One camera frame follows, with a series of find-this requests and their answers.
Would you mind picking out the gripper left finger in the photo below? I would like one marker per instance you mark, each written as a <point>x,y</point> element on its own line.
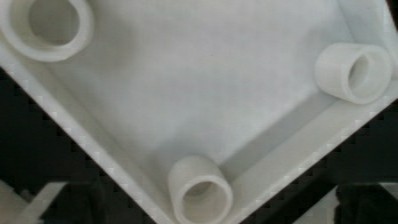
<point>19,211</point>

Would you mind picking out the white square tabletop part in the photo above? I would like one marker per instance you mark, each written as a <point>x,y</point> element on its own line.
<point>206,89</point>

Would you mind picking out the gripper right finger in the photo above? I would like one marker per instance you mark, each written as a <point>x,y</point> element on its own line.
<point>320,213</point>

